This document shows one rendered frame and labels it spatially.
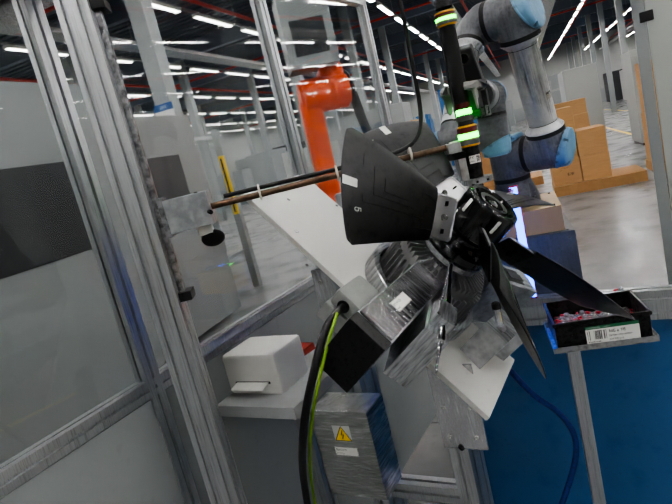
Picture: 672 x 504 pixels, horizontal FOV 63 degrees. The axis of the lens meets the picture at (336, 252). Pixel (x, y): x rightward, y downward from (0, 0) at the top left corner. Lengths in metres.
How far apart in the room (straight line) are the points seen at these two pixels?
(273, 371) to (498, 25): 1.12
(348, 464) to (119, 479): 0.50
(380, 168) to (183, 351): 0.57
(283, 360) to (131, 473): 0.41
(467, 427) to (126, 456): 0.74
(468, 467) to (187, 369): 0.65
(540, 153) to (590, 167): 6.95
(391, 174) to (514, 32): 0.79
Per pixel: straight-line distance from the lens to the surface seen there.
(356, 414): 1.26
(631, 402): 1.80
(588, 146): 8.72
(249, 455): 1.63
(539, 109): 1.77
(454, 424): 1.28
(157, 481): 1.40
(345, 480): 1.38
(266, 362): 1.37
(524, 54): 1.73
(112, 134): 1.19
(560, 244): 1.82
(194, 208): 1.16
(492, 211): 1.11
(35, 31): 1.34
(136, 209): 1.18
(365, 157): 1.00
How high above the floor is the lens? 1.40
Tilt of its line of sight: 10 degrees down
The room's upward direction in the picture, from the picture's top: 14 degrees counter-clockwise
